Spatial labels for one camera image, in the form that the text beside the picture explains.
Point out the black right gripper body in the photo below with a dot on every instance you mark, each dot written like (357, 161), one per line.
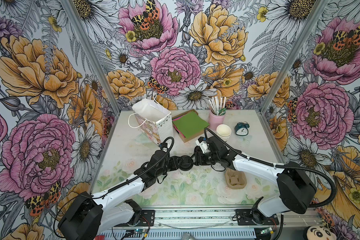
(198, 157)

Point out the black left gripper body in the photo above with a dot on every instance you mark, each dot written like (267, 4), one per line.
(174, 162)

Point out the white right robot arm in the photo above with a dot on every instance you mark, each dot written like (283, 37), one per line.
(295, 189)

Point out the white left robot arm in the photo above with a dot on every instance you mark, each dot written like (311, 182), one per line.
(88, 215)

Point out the stack of paper cups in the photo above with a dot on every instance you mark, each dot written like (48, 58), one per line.
(224, 132)

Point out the pink cup holder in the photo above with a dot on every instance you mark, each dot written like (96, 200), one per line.
(215, 120)

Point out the teal alarm clock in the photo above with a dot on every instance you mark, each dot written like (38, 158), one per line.
(242, 129)

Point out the brown cardboard cup carrier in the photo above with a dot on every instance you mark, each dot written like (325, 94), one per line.
(235, 179)

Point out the white floral gift bag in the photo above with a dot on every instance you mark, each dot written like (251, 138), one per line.
(154, 121)

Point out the cartoon plush toy head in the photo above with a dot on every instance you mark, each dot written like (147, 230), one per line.
(318, 233)

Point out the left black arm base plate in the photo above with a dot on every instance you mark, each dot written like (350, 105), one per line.
(143, 218)

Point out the aluminium front rail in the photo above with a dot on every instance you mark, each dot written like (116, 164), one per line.
(210, 223)

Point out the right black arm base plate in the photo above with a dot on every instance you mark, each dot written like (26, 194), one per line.
(247, 217)

